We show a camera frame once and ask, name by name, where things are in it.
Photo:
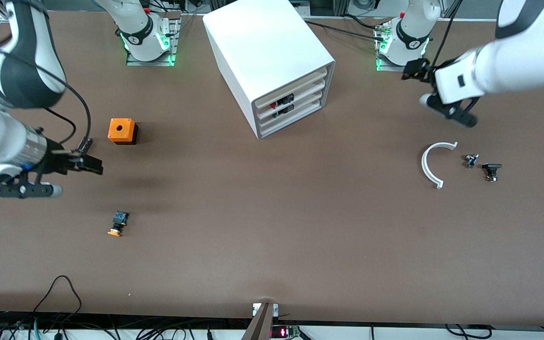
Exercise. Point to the grey camera stand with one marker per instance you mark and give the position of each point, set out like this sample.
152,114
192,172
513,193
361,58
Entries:
259,323

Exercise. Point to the black push button switch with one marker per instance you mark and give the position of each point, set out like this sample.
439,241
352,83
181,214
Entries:
282,111

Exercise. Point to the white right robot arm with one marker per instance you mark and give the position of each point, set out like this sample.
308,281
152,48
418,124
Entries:
7,71

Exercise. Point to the small silver metal part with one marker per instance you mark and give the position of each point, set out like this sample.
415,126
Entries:
471,160

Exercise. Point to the white plastic drawer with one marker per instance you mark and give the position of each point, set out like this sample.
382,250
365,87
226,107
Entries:
300,116
295,85
300,97
302,106

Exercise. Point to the circuit board with red light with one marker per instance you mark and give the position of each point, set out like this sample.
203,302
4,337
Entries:
285,332

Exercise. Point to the white curved plastic arc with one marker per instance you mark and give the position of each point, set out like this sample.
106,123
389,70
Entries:
426,165

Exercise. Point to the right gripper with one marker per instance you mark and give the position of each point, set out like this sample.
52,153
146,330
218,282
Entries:
58,158

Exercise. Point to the white drawer cabinet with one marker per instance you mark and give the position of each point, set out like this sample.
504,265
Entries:
262,47

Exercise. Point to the red push button switch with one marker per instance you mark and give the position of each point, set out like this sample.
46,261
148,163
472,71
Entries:
285,99

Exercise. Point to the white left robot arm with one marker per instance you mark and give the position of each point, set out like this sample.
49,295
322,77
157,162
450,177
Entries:
513,61

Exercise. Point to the black cylindrical capacitor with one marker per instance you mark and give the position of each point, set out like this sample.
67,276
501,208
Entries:
86,143

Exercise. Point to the orange push button switch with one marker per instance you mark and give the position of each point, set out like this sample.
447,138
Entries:
120,222

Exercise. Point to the orange button enclosure box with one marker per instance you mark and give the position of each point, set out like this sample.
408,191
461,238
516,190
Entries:
121,130

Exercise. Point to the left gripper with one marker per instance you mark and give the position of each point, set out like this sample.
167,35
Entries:
422,72

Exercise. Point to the small black switch part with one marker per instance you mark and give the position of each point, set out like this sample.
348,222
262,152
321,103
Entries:
491,169

